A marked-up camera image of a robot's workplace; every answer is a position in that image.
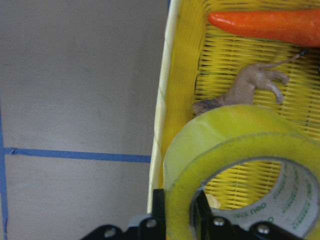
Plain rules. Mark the yellow tape roll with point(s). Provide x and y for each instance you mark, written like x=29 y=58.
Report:
x=260 y=166

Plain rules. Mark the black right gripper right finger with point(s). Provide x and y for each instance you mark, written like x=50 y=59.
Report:
x=209 y=226

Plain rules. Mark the brown toy animal figure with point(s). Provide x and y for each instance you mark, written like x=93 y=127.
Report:
x=258 y=76

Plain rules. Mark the yellow plastic basket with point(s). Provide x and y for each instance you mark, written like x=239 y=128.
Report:
x=200 y=61

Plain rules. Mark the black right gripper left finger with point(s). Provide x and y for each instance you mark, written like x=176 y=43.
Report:
x=153 y=227

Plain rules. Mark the orange toy carrot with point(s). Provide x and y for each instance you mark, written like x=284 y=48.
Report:
x=300 y=27

